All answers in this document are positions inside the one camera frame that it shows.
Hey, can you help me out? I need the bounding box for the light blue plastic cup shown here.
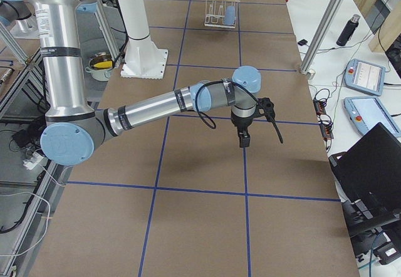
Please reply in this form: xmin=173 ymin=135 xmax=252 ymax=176
xmin=223 ymin=6 xmax=236 ymax=26

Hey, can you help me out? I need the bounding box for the orange black power strip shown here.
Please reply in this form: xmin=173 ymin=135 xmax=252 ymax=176
xmin=313 ymin=98 xmax=334 ymax=141

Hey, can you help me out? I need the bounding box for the black laptop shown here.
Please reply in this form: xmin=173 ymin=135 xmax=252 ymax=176
xmin=328 ymin=122 xmax=401 ymax=237

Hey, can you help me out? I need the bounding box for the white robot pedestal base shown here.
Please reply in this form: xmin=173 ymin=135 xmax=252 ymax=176
xmin=118 ymin=0 xmax=169 ymax=80

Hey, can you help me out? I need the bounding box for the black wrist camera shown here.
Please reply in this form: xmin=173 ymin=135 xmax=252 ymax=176
xmin=255 ymin=98 xmax=276 ymax=119

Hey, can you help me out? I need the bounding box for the small black device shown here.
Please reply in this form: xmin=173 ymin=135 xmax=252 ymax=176
xmin=297 ymin=39 xmax=308 ymax=46

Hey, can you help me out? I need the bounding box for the far teach pendant tablet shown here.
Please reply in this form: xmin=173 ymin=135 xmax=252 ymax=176
xmin=344 ymin=58 xmax=386 ymax=96

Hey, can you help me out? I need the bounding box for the white wire cup rack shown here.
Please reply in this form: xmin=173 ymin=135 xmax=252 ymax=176
xmin=204 ymin=0 xmax=241 ymax=29

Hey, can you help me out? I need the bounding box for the aluminium frame post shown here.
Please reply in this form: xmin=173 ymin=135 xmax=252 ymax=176
xmin=299 ymin=0 xmax=343 ymax=80

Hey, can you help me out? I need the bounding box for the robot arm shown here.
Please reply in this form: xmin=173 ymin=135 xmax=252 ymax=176
xmin=1 ymin=0 xmax=39 ymax=39
xmin=28 ymin=0 xmax=261 ymax=166

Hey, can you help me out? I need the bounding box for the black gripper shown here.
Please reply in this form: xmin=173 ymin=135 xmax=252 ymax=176
xmin=231 ymin=116 xmax=253 ymax=147

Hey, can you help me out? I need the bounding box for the near teach pendant tablet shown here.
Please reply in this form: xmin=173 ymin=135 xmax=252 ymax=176
xmin=343 ymin=97 xmax=400 ymax=138

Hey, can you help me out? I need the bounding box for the black water bottle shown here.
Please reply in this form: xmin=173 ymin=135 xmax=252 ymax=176
xmin=336 ymin=14 xmax=361 ymax=47

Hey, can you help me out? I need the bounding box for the white enamel pot with corn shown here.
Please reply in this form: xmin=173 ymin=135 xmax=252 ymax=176
xmin=85 ymin=52 xmax=114 ymax=82

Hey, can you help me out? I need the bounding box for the teach pendant tablet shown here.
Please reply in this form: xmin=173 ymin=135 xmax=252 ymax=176
xmin=344 ymin=58 xmax=386 ymax=96
xmin=343 ymin=97 xmax=400 ymax=138

